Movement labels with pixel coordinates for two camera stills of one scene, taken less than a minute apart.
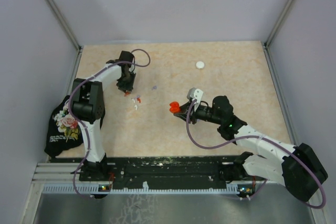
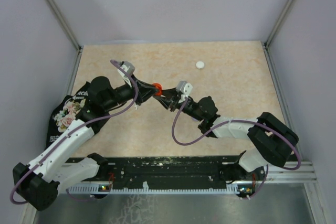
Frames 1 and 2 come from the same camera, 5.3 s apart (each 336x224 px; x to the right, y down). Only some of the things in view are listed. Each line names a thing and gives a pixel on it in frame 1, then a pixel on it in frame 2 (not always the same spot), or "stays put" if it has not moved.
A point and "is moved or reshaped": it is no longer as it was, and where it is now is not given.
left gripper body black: (126, 82) -> (123, 94)
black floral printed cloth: (64, 131) stays put
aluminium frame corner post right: (266, 42) stays put
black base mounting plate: (163, 171) stays put
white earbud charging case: (200, 64) stays put
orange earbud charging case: (174, 107) is moved or reshaped
